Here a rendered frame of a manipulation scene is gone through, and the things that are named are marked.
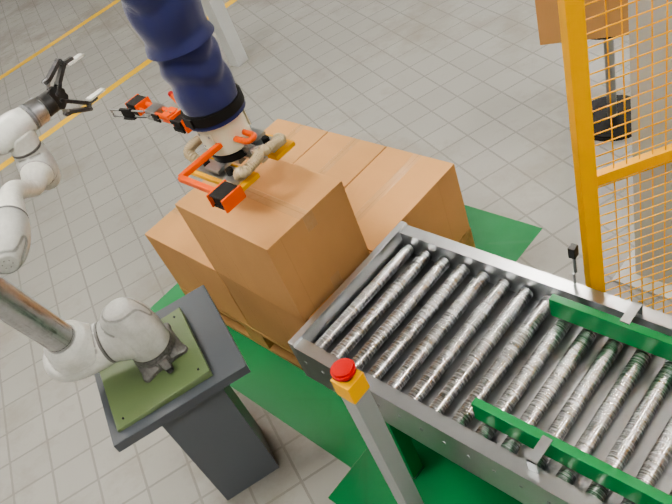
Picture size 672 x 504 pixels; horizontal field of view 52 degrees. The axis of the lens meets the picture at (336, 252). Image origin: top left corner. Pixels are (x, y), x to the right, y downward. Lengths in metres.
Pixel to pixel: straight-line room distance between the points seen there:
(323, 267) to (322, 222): 0.19
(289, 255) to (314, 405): 0.87
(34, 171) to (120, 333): 0.59
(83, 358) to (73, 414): 1.41
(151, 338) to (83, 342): 0.21
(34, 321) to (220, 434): 0.88
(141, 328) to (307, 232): 0.67
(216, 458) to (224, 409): 0.25
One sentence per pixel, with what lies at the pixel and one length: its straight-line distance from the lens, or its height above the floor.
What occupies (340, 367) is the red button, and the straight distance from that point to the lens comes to 1.84.
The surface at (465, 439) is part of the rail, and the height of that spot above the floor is 0.60.
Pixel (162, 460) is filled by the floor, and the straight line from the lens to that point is 3.34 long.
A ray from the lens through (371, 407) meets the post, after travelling 1.97.
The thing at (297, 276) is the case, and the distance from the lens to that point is 2.57.
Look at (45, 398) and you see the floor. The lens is 4.01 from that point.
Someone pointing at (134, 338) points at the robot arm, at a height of 0.96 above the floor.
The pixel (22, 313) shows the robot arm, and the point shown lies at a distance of 2.22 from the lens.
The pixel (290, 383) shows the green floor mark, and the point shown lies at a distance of 3.25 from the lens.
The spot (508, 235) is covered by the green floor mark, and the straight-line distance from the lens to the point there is 3.54.
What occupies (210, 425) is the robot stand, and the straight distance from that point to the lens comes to 2.70.
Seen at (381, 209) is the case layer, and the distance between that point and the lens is 3.03.
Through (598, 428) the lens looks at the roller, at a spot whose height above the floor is 0.55.
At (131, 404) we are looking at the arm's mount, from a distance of 2.49.
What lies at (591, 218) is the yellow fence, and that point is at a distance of 2.31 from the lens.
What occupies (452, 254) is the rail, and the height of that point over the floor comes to 0.58.
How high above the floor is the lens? 2.44
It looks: 41 degrees down
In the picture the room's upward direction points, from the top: 23 degrees counter-clockwise
